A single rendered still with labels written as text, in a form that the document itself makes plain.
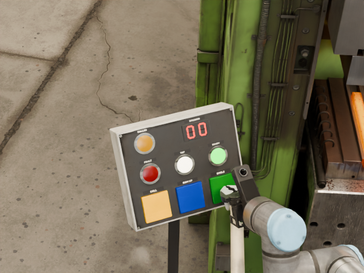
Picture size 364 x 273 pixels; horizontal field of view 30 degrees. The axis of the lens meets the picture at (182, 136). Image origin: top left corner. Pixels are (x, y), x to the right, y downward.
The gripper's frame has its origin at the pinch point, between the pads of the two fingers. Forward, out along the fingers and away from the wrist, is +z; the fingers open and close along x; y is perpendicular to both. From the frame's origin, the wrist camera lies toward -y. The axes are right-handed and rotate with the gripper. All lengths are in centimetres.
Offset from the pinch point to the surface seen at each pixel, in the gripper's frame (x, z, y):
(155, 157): -17.7, 2.0, -12.6
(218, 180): -1.2, 1.3, -1.9
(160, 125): -14.9, 2.0, -20.9
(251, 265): 26, 56, 53
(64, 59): 3, 243, -22
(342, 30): 32, -18, -38
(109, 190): -5, 144, 35
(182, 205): -12.7, 1.2, 2.1
